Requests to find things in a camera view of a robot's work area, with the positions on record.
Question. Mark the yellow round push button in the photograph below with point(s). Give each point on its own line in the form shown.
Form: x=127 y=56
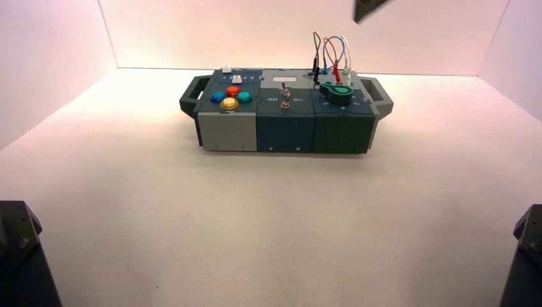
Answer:
x=229 y=103

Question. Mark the green round push button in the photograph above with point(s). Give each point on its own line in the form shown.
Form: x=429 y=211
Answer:
x=244 y=97

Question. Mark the red round push button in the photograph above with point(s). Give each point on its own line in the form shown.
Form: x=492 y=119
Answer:
x=232 y=91

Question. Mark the blue round push button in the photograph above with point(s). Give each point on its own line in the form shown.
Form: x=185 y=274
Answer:
x=217 y=97

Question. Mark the grey and teal control box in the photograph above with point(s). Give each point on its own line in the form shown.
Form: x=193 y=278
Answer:
x=286 y=127

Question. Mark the small white display window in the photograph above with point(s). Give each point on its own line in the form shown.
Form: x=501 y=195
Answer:
x=284 y=79

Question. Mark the green rotary knob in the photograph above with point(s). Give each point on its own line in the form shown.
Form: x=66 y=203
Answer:
x=337 y=96

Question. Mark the metal toggle switch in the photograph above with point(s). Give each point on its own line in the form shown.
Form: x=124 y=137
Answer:
x=286 y=103
x=283 y=89

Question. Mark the dark overhead bracket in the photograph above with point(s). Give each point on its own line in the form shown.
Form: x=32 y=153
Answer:
x=366 y=8

